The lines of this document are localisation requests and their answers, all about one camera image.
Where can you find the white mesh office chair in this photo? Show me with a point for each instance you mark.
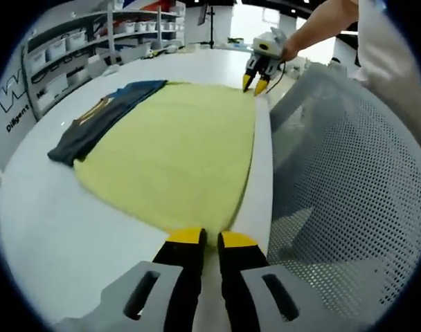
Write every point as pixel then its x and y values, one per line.
pixel 352 173

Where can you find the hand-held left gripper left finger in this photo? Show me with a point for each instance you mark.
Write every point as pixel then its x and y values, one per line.
pixel 127 304

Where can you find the yellow and white device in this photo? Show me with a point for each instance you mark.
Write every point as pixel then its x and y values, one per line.
pixel 150 52

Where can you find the rows of white storage bins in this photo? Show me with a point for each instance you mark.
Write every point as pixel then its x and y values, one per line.
pixel 56 46

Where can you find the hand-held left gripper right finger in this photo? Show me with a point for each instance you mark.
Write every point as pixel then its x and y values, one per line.
pixel 286 304

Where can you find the black tripod stand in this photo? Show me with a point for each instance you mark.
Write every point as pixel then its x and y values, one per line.
pixel 211 27

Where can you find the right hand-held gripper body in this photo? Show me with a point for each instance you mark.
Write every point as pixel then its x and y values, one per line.
pixel 271 48

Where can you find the grey metal shelving unit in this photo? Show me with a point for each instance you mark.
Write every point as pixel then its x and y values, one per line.
pixel 110 34

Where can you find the yellow blue black garment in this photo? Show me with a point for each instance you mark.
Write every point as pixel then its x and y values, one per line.
pixel 179 145

